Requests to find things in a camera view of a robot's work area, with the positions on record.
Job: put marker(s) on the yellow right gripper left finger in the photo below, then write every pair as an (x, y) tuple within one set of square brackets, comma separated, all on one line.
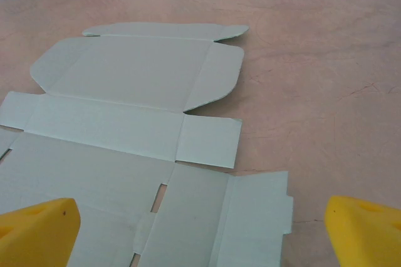
[(37, 235)]

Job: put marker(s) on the light green paper box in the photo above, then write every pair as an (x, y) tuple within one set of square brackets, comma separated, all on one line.
[(125, 129)]

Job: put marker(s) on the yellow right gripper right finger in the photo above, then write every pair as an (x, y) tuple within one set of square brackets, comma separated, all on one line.
[(363, 235)]

